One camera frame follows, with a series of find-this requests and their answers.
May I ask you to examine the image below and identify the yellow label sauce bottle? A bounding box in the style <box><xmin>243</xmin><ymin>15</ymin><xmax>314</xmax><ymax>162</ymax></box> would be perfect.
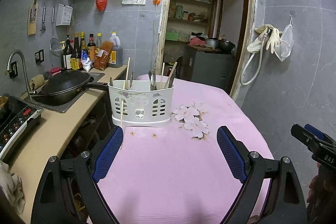
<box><xmin>70</xmin><ymin>33</ymin><xmax>82</xmax><ymax>71</ymax></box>

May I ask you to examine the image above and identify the pump dispenser bottle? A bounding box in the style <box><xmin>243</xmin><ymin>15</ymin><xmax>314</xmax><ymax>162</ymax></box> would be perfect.
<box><xmin>60</xmin><ymin>41</ymin><xmax>66</xmax><ymax>69</ymax></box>

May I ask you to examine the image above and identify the black induction cooker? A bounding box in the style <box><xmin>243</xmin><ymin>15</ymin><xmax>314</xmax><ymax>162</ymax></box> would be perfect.
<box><xmin>0</xmin><ymin>101</ymin><xmax>44</xmax><ymax>161</ymax></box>

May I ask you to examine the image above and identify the beige kitchen counter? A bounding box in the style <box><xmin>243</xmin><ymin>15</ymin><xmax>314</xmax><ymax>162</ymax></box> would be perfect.
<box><xmin>9</xmin><ymin>64</ymin><xmax>129</xmax><ymax>216</ymax></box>

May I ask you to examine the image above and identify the black wok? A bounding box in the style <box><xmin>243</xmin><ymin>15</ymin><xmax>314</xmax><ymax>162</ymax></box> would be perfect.
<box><xmin>37</xmin><ymin>70</ymin><xmax>109</xmax><ymax>106</ymax></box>

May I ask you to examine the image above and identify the white blue salt bag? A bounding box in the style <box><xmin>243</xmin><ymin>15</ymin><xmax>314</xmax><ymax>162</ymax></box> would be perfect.
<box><xmin>81</xmin><ymin>50</ymin><xmax>93</xmax><ymax>72</ymax></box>

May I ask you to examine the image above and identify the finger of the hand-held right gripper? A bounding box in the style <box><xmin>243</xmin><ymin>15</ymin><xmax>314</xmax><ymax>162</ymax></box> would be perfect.
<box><xmin>290</xmin><ymin>123</ymin><xmax>325</xmax><ymax>153</ymax></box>
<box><xmin>304</xmin><ymin>123</ymin><xmax>336</xmax><ymax>146</ymax></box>

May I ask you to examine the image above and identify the metal faucet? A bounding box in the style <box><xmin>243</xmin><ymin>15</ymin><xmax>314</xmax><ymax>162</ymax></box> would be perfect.
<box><xmin>7</xmin><ymin>49</ymin><xmax>37</xmax><ymax>98</ymax></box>

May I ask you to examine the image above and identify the metal strainer ladle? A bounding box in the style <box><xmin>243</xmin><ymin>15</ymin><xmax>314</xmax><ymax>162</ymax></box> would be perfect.
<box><xmin>50</xmin><ymin>6</ymin><xmax>63</xmax><ymax>57</ymax></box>

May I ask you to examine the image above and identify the yellow loofah sponge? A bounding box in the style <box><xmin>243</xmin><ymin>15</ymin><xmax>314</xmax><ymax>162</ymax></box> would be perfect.
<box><xmin>30</xmin><ymin>75</ymin><xmax>46</xmax><ymax>90</ymax></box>

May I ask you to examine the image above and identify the clear bottle yellow cap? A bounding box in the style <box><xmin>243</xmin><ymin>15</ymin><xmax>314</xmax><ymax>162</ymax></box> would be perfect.
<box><xmin>95</xmin><ymin>33</ymin><xmax>102</xmax><ymax>56</ymax></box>

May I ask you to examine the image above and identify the metal peeler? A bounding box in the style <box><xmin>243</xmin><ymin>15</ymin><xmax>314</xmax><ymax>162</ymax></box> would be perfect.
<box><xmin>40</xmin><ymin>3</ymin><xmax>47</xmax><ymax>31</ymax></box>

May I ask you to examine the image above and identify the grey cabinet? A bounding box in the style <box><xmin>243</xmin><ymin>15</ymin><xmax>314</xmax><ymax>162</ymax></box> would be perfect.
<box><xmin>182</xmin><ymin>46</ymin><xmax>235</xmax><ymax>89</ymax></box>

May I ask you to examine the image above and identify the pot with food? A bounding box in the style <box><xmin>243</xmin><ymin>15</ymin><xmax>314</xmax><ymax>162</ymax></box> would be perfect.
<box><xmin>0</xmin><ymin>94</ymin><xmax>11</xmax><ymax>119</ymax></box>

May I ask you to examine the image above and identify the person's right hand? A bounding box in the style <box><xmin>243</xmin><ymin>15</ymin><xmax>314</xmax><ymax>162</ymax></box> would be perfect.
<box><xmin>308</xmin><ymin>176</ymin><xmax>322</xmax><ymax>205</ymax></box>

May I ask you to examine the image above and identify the kitchen knife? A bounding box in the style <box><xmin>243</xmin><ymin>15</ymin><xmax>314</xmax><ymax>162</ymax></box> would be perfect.
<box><xmin>29</xmin><ymin>0</ymin><xmax>39</xmax><ymax>24</ymax></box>

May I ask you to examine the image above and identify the white hose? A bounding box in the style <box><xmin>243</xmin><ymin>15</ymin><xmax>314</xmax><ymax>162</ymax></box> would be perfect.
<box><xmin>240</xmin><ymin>32</ymin><xmax>271</xmax><ymax>86</ymax></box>

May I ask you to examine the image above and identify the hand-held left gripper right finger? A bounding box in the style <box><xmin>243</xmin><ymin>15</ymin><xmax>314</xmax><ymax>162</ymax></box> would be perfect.
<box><xmin>217</xmin><ymin>126</ymin><xmax>307</xmax><ymax>224</ymax></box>

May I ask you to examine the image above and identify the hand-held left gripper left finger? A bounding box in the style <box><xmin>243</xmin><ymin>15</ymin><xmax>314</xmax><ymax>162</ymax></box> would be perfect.
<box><xmin>31</xmin><ymin>126</ymin><xmax>124</xmax><ymax>224</ymax></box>

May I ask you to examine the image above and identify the steel sink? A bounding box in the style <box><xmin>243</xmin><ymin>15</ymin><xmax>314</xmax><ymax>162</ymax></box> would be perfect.
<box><xmin>25</xmin><ymin>72</ymin><xmax>105</xmax><ymax>113</ymax></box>

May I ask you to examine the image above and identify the white perforated wall holder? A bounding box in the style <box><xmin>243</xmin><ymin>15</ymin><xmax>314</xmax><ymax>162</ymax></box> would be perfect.
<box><xmin>55</xmin><ymin>4</ymin><xmax>73</xmax><ymax>26</ymax></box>

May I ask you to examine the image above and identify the pink floral tablecloth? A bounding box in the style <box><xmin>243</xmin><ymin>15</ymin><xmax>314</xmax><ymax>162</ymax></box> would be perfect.
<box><xmin>96</xmin><ymin>74</ymin><xmax>275</xmax><ymax>224</ymax></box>

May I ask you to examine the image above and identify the dark metal bowl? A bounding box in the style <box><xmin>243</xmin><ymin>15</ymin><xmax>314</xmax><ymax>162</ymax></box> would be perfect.
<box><xmin>217</xmin><ymin>39</ymin><xmax>236</xmax><ymax>54</ymax></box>

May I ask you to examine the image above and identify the white cloth rag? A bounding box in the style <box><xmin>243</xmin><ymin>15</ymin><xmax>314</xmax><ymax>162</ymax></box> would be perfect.
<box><xmin>0</xmin><ymin>161</ymin><xmax>25</xmax><ymax>214</ymax></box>

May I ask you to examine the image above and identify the red chili powder packet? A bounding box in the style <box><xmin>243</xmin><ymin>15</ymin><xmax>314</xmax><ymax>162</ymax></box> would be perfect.
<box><xmin>94</xmin><ymin>41</ymin><xmax>114</xmax><ymax>70</ymax></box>

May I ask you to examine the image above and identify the beige rubber glove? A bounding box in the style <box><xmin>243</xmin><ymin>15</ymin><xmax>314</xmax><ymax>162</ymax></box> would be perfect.
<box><xmin>247</xmin><ymin>25</ymin><xmax>273</xmax><ymax>53</ymax></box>
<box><xmin>266</xmin><ymin>28</ymin><xmax>282</xmax><ymax>54</ymax></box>

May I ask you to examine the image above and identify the white plastic utensil holder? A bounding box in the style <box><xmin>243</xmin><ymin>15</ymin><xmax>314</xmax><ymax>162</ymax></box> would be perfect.
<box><xmin>108</xmin><ymin>79</ymin><xmax>174</xmax><ymax>128</ymax></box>

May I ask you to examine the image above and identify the clear plastic bag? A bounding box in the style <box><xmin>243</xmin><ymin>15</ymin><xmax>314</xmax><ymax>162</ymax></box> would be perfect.
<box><xmin>274</xmin><ymin>24</ymin><xmax>294</xmax><ymax>62</ymax></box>

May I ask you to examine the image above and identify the large oil jug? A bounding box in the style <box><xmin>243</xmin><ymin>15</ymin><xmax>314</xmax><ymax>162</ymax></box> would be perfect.
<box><xmin>108</xmin><ymin>32</ymin><xmax>123</xmax><ymax>68</ymax></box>

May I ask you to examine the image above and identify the wooden door frame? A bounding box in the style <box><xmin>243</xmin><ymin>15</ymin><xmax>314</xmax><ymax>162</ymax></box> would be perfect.
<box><xmin>156</xmin><ymin>0</ymin><xmax>256</xmax><ymax>102</ymax></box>

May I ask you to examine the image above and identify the wooden cutting board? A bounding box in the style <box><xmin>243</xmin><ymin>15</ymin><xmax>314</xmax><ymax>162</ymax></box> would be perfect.
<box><xmin>28</xmin><ymin>0</ymin><xmax>42</xmax><ymax>36</ymax></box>

